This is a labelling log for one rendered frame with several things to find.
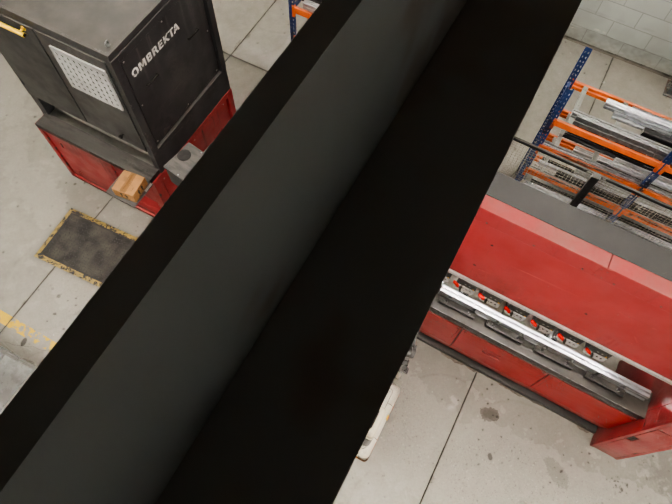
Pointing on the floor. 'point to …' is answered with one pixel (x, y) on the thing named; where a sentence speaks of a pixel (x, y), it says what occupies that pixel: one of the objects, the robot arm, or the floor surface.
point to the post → (585, 189)
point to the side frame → (632, 432)
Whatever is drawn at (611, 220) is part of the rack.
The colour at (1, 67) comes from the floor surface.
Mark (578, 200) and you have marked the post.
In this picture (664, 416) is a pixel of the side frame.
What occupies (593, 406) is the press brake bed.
